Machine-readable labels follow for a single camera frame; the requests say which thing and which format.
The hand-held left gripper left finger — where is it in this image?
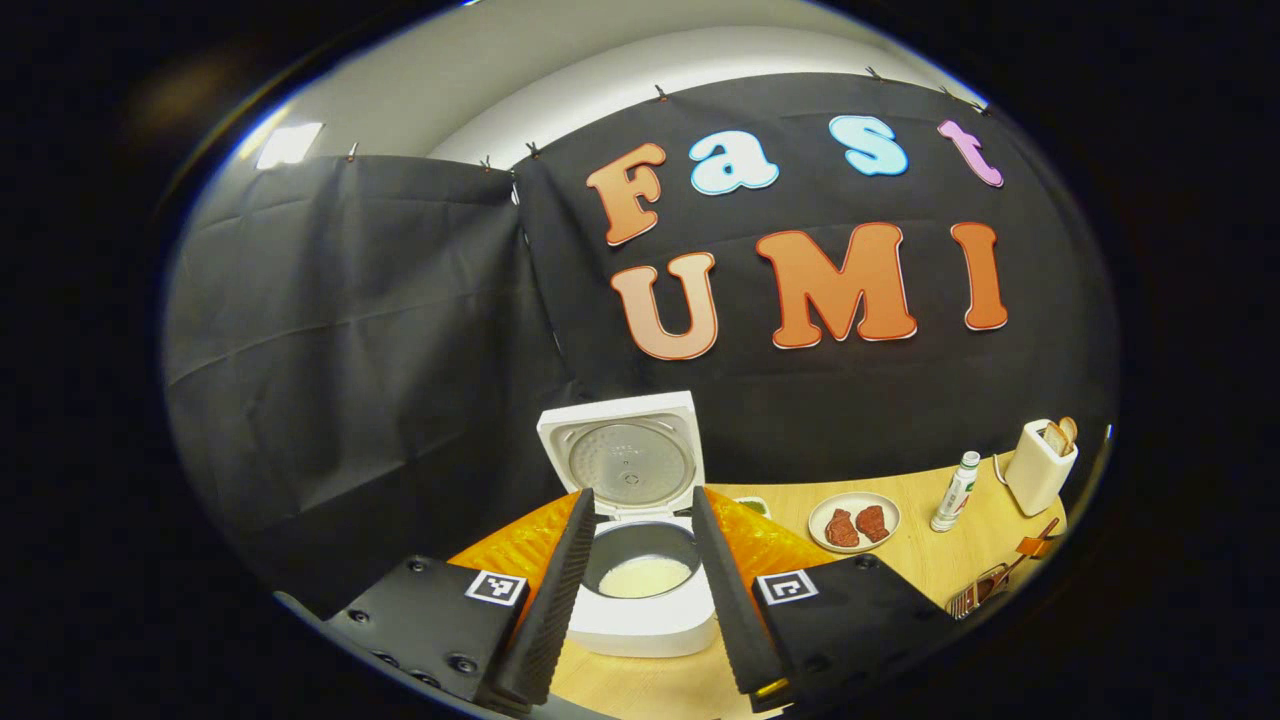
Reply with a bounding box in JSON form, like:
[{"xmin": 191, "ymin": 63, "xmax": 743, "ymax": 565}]
[{"xmin": 325, "ymin": 487, "xmax": 598, "ymax": 713}]

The black backdrop cloth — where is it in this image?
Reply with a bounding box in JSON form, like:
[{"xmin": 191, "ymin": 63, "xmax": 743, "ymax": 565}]
[{"xmin": 163, "ymin": 72, "xmax": 1119, "ymax": 616}]

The white drink bottle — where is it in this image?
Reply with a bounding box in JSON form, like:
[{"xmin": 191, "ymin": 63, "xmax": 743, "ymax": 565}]
[{"xmin": 930, "ymin": 450, "xmax": 983, "ymax": 533}]

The white rice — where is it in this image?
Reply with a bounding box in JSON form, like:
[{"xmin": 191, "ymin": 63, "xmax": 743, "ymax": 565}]
[{"xmin": 598, "ymin": 556, "xmax": 693, "ymax": 599}]

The white rice cooker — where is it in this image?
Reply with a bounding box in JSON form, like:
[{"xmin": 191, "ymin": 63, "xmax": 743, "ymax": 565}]
[{"xmin": 537, "ymin": 390, "xmax": 719, "ymax": 658}]

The brown wooden spoon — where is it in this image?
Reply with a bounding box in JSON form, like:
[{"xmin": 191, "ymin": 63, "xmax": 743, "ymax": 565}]
[{"xmin": 965, "ymin": 517, "xmax": 1061, "ymax": 606}]

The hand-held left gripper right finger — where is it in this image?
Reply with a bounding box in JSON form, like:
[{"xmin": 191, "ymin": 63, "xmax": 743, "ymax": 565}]
[{"xmin": 690, "ymin": 485, "xmax": 959, "ymax": 713}]

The white toaster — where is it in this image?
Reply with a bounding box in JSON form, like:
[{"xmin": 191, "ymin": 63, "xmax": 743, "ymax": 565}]
[{"xmin": 1003, "ymin": 418, "xmax": 1079, "ymax": 517}]

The ceiling light panel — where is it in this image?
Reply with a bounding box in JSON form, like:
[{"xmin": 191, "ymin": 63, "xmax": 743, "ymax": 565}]
[{"xmin": 255, "ymin": 122, "xmax": 324, "ymax": 169}]

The white round plate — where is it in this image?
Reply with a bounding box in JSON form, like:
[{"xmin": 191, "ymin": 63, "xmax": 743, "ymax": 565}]
[{"xmin": 808, "ymin": 491, "xmax": 902, "ymax": 554}]

